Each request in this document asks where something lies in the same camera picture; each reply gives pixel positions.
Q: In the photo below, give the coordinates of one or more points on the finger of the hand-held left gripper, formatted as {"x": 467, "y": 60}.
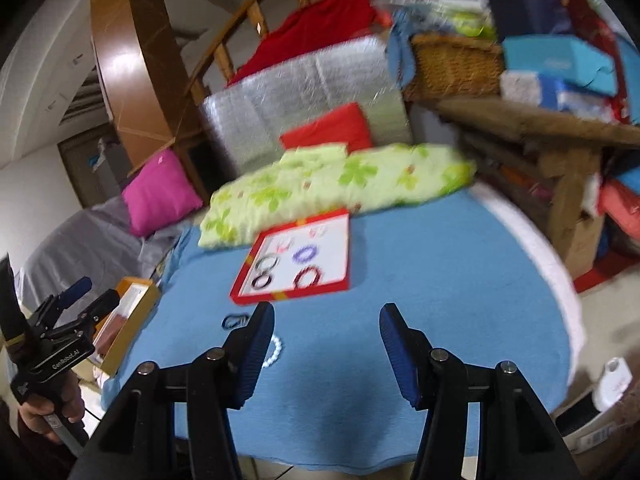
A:
{"x": 102, "y": 305}
{"x": 77, "y": 287}

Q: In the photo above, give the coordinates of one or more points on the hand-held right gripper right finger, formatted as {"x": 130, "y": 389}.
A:
{"x": 400, "y": 360}

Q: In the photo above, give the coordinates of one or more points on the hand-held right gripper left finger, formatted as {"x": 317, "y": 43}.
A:
{"x": 255, "y": 355}

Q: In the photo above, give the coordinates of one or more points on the magenta bangle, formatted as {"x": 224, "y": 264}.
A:
{"x": 252, "y": 281}

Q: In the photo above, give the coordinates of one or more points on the dark bangle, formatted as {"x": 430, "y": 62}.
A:
{"x": 256, "y": 265}

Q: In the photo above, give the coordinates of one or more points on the red cardboard box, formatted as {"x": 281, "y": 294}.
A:
{"x": 330, "y": 255}

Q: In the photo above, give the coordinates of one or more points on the person's left hand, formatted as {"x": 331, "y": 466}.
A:
{"x": 35, "y": 415}

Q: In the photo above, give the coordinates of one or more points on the white inner box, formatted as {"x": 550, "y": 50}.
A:
{"x": 131, "y": 300}

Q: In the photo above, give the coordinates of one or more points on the orange cardboard box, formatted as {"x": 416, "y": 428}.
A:
{"x": 135, "y": 330}

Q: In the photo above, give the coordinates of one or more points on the grey sofa cover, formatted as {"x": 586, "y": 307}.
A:
{"x": 75, "y": 245}

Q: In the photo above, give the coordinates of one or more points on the pink cushion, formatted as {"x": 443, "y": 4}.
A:
{"x": 160, "y": 195}

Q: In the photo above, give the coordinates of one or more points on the grey cabinet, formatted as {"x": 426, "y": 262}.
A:
{"x": 105, "y": 165}

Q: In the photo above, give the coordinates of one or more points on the green floral blanket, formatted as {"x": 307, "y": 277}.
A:
{"x": 350, "y": 180}

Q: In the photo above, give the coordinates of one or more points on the wooden pillar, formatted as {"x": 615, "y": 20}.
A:
{"x": 135, "y": 60}

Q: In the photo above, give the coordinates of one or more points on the red cushion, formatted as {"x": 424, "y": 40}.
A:
{"x": 330, "y": 127}

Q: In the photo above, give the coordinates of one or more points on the silver foil panel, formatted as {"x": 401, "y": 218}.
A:
{"x": 280, "y": 90}

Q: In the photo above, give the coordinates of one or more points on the wooden bench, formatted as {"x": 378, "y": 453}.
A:
{"x": 530, "y": 125}

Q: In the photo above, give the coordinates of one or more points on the pink folded cloth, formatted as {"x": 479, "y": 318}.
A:
{"x": 620, "y": 205}

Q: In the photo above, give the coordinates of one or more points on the wicker basket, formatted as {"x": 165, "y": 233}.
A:
{"x": 450, "y": 67}

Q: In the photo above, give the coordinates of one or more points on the tissue box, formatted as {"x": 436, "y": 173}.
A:
{"x": 525, "y": 87}

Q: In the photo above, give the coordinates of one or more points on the blue cloth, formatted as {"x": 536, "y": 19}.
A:
{"x": 400, "y": 55}

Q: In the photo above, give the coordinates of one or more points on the wooden stair railing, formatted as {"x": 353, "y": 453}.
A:
{"x": 257, "y": 16}

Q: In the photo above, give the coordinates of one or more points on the red cloth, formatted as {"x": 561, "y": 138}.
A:
{"x": 310, "y": 20}

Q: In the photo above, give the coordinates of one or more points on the blue cardboard box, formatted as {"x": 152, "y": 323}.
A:
{"x": 550, "y": 55}

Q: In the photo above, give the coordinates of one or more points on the clear plastic bag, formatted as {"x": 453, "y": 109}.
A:
{"x": 440, "y": 10}

